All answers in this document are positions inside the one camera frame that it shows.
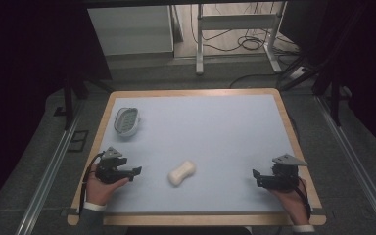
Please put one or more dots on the white soap bar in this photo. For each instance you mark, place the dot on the white soap bar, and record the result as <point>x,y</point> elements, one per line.
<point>181,173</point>

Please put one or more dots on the person's left hand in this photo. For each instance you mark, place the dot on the person's left hand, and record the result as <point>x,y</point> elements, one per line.
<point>101,192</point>

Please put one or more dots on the white power strip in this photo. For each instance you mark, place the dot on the white power strip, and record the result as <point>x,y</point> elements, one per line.
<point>297,73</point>

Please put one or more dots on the metal floor rail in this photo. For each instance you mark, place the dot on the metal floor rail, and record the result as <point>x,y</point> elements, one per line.
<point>47,179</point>
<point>355,163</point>

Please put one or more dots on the black floor frame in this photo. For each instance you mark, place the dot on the black floor frame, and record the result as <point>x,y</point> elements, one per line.
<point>78,141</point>

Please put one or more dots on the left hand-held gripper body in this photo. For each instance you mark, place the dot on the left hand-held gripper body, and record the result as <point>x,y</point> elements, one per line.
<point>108,167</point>

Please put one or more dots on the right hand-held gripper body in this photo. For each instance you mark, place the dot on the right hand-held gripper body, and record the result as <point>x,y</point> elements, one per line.
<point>285,174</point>

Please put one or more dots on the light blue table mat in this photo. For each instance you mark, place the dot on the light blue table mat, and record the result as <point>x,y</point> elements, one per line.
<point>209,137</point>

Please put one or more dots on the black metal stand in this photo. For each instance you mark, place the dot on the black metal stand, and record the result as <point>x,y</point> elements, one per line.
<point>68,98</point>
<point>334,94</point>

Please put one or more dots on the white soap dish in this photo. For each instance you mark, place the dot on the white soap dish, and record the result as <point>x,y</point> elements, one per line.
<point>126,121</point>

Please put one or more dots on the person's right hand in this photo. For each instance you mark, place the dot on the person's right hand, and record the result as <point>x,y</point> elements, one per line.
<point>290,202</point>

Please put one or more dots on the white metal desk frame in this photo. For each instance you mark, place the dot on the white metal desk frame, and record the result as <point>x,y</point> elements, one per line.
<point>235,22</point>

